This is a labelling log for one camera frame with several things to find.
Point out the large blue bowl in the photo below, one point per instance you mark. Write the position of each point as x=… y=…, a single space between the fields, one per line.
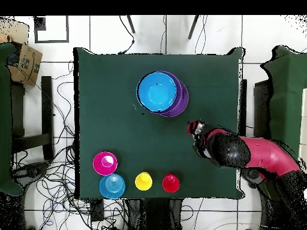
x=156 y=92

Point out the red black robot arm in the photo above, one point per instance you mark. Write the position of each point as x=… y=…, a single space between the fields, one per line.
x=263 y=153

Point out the red cup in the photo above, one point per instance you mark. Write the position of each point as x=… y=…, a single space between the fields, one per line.
x=170 y=183

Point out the yellow cup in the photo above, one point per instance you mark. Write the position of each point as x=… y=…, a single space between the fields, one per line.
x=143 y=181

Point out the dark grey equipment base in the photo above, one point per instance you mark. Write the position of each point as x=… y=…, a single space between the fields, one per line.
x=251 y=176
x=31 y=170

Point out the dark green tablecloth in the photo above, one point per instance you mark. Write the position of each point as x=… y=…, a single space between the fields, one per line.
x=108 y=131

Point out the small red bowl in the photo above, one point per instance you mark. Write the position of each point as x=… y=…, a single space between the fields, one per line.
x=105 y=163

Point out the green clothed side table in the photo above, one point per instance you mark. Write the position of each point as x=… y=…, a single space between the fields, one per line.
x=285 y=95
x=4 y=119

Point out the small blue bowl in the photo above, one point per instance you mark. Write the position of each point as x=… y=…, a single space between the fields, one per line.
x=112 y=186

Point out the black tripod leg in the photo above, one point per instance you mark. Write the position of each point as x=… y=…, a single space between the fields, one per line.
x=131 y=24
x=193 y=27

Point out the black power box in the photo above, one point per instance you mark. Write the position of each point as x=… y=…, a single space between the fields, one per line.
x=97 y=209

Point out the brown cardboard box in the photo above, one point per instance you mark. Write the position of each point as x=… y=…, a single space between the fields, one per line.
x=28 y=64

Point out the black chair frame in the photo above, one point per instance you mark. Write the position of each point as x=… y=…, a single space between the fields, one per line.
x=46 y=107

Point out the black square floor frame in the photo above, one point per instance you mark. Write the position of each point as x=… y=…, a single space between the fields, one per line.
x=67 y=28

